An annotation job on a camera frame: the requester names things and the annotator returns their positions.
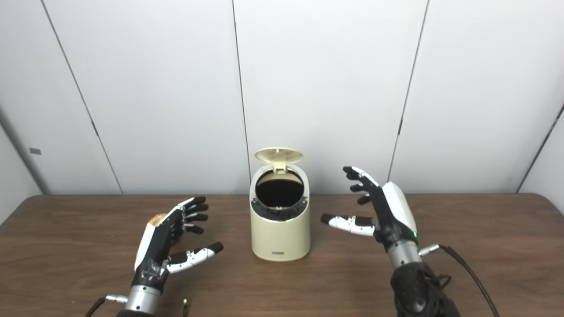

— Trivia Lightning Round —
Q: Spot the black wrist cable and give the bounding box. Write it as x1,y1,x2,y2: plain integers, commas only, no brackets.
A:
418,243,501,317
85,294,128,317

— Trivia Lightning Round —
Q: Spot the cream-colored bin body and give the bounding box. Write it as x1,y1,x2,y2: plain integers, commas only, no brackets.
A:
249,162,311,262

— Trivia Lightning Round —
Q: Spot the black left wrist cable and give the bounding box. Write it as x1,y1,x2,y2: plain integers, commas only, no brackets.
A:
85,294,128,317

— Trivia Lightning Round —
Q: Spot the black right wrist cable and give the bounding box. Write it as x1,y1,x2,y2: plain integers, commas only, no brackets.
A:
418,243,501,317

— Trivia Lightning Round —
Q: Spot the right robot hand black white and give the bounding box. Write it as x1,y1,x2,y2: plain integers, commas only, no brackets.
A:
320,166,419,252

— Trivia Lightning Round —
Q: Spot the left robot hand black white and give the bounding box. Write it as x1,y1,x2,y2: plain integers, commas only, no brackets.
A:
132,196,224,293

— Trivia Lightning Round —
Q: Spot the cream-colored round bin lid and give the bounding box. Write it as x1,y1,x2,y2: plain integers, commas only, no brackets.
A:
254,147,304,173

